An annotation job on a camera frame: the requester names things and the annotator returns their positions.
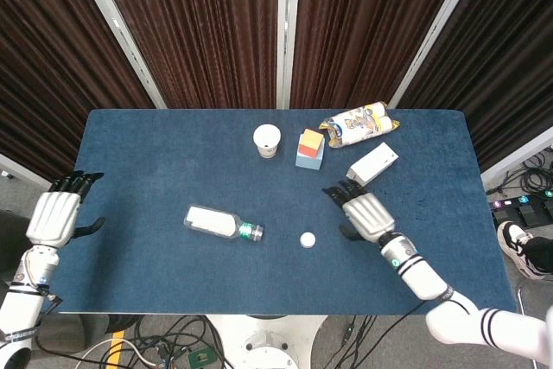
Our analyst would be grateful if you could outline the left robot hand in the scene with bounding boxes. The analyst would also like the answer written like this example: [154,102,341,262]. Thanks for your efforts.
[25,171,106,249]

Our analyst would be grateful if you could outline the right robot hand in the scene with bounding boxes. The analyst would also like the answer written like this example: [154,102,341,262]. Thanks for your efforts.
[322,178,397,244]

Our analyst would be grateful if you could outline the transparent plastic bottle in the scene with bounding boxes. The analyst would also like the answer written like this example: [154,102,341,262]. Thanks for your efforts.
[184,204,264,244]

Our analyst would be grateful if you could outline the dark grey trouser leg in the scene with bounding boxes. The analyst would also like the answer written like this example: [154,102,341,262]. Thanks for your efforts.
[0,208,32,277]

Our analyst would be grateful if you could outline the white carton box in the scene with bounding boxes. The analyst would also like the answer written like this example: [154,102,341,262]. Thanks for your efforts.
[345,141,400,184]

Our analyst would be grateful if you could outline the yellow white snack bag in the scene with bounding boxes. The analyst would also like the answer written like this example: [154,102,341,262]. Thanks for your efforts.
[319,101,401,150]

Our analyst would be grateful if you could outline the orange yellow cube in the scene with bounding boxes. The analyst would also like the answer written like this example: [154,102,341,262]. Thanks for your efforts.
[299,128,326,158]

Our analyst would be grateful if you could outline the white paper cup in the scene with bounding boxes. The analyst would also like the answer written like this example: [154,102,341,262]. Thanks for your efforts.
[252,124,283,159]

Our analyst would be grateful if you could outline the blue table mat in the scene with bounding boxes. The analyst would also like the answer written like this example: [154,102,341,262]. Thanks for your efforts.
[51,108,518,316]

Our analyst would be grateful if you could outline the black white sneaker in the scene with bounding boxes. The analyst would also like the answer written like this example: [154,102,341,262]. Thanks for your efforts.
[496,220,546,280]

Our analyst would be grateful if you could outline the yellow floor tape strip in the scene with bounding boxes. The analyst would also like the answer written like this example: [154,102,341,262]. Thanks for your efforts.
[105,329,127,369]

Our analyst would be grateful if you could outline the brown curtain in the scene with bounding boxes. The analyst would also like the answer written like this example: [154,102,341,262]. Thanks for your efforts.
[289,0,470,110]
[91,0,280,110]
[0,0,157,191]
[399,0,553,171]

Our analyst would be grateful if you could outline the black trouser leg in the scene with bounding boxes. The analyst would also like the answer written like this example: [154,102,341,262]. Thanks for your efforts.
[522,234,553,276]

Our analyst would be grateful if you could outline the green circuit board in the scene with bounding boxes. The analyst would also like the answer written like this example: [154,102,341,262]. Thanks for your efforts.
[188,347,217,369]

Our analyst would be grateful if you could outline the white partition base rail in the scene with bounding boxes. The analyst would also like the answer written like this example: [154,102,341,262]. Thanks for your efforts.
[480,125,553,187]
[0,152,69,204]

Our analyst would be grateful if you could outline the black cable with adapter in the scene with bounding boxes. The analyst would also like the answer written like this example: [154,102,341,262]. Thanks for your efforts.
[336,315,379,369]

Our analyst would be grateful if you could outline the white cable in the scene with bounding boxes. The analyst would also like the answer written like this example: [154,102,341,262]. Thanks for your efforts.
[73,337,161,369]

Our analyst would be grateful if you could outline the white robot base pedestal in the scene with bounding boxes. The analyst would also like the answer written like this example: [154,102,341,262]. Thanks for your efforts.
[205,315,329,369]

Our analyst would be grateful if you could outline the black cable bundle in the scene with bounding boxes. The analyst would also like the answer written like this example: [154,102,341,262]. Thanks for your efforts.
[124,315,230,369]

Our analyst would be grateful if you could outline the coiled black cables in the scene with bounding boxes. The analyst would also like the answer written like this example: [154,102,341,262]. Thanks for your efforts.
[486,150,553,197]

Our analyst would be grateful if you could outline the white partition post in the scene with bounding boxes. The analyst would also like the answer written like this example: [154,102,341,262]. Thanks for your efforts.
[67,0,168,110]
[387,0,481,110]
[276,0,302,110]

